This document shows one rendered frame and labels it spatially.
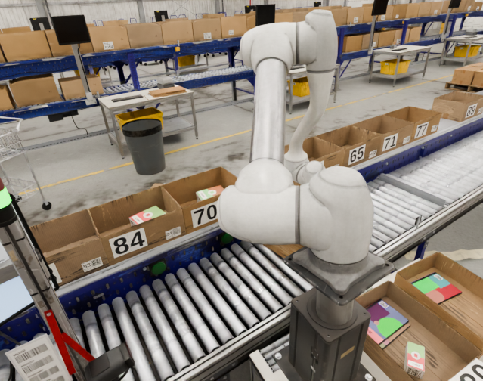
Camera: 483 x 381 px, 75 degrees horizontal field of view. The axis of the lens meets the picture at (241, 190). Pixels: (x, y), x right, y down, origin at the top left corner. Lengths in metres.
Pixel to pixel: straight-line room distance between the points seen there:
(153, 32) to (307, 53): 5.11
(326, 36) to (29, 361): 1.22
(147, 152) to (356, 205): 3.68
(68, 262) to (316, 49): 1.29
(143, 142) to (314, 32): 3.30
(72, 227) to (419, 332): 1.63
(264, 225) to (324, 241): 0.15
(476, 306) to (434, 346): 0.32
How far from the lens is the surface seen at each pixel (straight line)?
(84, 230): 1.83
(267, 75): 1.05
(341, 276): 0.86
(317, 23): 1.15
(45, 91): 5.62
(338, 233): 0.78
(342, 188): 0.75
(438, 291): 1.70
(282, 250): 1.65
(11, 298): 1.00
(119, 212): 1.82
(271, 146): 0.89
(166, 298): 1.57
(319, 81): 1.19
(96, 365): 1.04
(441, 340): 1.53
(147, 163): 4.32
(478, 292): 1.76
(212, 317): 1.46
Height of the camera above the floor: 1.90
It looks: 30 degrees down
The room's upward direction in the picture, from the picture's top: 3 degrees counter-clockwise
